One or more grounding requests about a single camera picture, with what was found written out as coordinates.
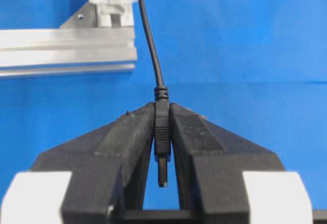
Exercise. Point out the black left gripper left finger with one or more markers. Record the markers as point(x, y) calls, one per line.
point(87, 178)

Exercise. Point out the white zip tie loop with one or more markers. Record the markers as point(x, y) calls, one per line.
point(113, 13)

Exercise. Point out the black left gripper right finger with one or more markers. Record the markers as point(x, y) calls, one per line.
point(225, 178)

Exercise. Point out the aluminium extrusion frame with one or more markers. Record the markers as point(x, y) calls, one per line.
point(77, 46)

